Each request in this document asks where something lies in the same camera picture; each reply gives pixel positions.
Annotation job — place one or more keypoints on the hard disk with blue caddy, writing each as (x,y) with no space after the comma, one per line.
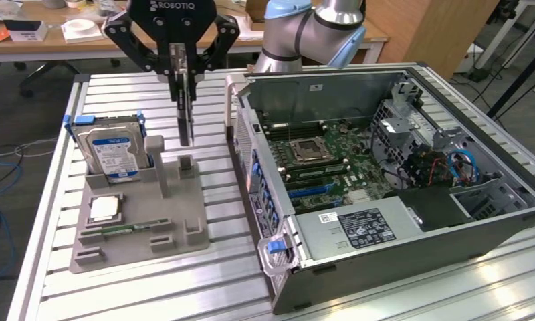
(114,154)

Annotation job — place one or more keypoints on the white box with round insert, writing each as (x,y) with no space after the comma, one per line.
(82,33)

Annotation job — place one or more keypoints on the open dark gray PC case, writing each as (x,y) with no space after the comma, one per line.
(384,277)

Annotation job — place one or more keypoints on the black stand leg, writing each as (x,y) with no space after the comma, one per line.
(500,107)

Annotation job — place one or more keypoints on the green RAM stick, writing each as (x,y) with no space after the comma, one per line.
(125,229)

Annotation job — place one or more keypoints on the wooden cabinet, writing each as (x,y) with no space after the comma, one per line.
(429,33)

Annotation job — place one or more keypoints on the perforated metal disk bay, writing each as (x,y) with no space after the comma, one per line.
(394,147)

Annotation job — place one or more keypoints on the blue case latch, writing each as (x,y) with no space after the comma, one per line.
(276,246)

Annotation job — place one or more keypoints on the brown cardboard box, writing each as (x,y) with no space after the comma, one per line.
(255,10)

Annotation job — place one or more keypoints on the black chair base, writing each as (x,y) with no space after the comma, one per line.
(41,72)

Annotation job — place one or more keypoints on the gray power supply unit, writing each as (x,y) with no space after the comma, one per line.
(321,240)

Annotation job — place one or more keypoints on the blue expansion slot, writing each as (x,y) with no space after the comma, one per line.
(310,191)

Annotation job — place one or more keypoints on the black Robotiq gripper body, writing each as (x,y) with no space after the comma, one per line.
(174,20)

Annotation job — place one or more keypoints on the green motherboard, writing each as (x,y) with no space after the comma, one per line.
(357,160)

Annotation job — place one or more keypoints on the gray printed parts rack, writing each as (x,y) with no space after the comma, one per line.
(138,240)

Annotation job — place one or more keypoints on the silver CPU chip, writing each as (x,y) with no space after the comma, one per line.
(105,209)

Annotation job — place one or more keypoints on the metal CPU socket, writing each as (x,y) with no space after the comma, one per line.
(308,150)

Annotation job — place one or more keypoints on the black Nvidia graphics card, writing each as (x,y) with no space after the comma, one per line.
(185,127)

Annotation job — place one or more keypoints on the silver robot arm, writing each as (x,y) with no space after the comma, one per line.
(286,36)

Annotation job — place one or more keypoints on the black topped white box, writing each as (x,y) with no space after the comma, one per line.
(27,33)

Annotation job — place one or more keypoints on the wooden desk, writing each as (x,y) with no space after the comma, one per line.
(35,47)

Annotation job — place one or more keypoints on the white booklet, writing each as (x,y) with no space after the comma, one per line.
(251,33)

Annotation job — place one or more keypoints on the gray cup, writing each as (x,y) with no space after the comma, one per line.
(54,3)

